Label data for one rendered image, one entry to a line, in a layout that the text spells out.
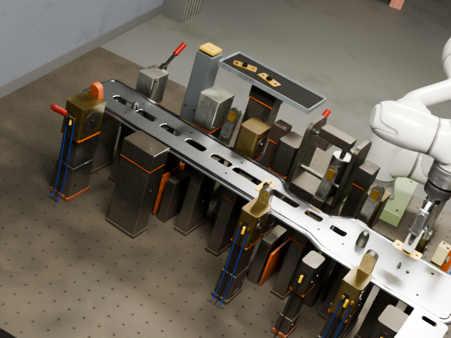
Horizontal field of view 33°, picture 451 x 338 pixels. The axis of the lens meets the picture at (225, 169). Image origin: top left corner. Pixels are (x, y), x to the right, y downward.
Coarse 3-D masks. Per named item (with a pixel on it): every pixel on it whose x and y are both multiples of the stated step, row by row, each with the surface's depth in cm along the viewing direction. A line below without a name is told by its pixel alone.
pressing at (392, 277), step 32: (128, 96) 262; (160, 128) 251; (192, 128) 256; (192, 160) 241; (256, 192) 235; (288, 192) 239; (288, 224) 227; (320, 224) 230; (352, 224) 235; (352, 256) 222; (384, 256) 226; (384, 288) 214; (416, 288) 217; (448, 288) 221; (448, 320) 210
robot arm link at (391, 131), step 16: (448, 64) 234; (448, 80) 222; (416, 96) 210; (432, 96) 214; (448, 96) 219; (384, 112) 197; (400, 112) 196; (416, 112) 197; (384, 128) 198; (400, 128) 196; (416, 128) 195; (432, 128) 196; (400, 144) 199; (416, 144) 197
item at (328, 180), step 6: (330, 168) 240; (336, 168) 239; (324, 174) 241; (330, 174) 240; (336, 174) 239; (324, 180) 242; (330, 180) 241; (318, 186) 243; (324, 186) 242; (330, 186) 241; (318, 192) 243; (324, 192) 242; (324, 198) 243
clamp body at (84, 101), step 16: (80, 96) 242; (80, 112) 237; (96, 112) 242; (64, 128) 243; (80, 128) 240; (96, 128) 247; (64, 144) 247; (80, 144) 245; (64, 160) 248; (80, 160) 250; (64, 176) 251; (80, 176) 254; (64, 192) 255; (80, 192) 259
